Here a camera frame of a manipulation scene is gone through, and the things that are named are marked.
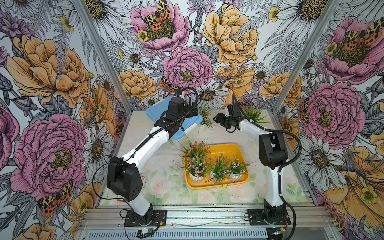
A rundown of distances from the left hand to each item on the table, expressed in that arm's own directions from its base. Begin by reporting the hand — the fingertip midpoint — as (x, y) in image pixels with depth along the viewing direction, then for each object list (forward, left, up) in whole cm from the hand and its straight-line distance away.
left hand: (189, 108), depth 83 cm
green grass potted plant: (+12, -44, -17) cm, 49 cm away
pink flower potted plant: (-28, -24, -15) cm, 40 cm away
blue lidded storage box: (-5, 0, -12) cm, 13 cm away
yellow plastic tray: (-10, -25, -27) cm, 38 cm away
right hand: (+7, -17, -20) cm, 27 cm away
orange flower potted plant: (-29, -15, -15) cm, 36 cm away
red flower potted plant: (-14, -4, -17) cm, 23 cm away
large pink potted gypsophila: (-27, -3, -14) cm, 31 cm away
